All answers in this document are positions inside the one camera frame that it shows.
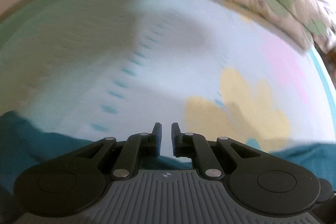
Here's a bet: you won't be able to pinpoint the floral white bed sheet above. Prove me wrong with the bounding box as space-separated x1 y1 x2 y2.
1 0 335 156

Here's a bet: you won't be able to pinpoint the teal green pants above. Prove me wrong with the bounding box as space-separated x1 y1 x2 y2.
0 110 336 196

